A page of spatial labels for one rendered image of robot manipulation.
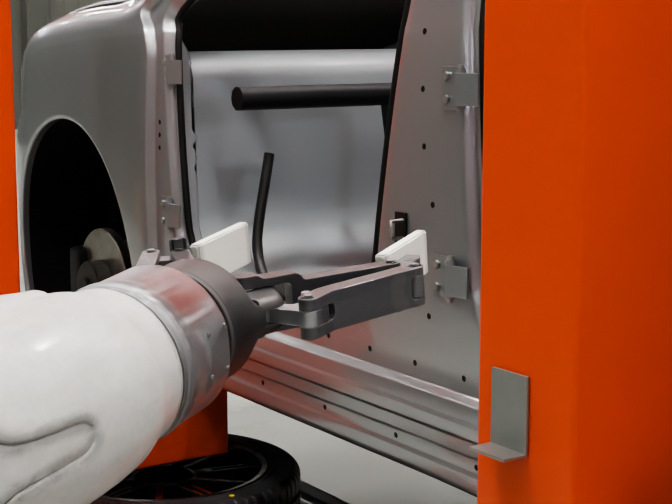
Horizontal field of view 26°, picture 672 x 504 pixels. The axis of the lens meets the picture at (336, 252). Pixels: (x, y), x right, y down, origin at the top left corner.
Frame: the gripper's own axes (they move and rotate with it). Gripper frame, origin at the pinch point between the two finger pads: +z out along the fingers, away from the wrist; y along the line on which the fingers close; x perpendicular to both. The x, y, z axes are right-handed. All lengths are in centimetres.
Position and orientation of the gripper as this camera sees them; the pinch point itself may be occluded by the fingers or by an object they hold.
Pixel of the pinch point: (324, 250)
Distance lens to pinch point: 100.0
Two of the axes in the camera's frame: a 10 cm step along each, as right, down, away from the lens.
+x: -0.6, -9.7, -2.4
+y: 9.0, 0.5, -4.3
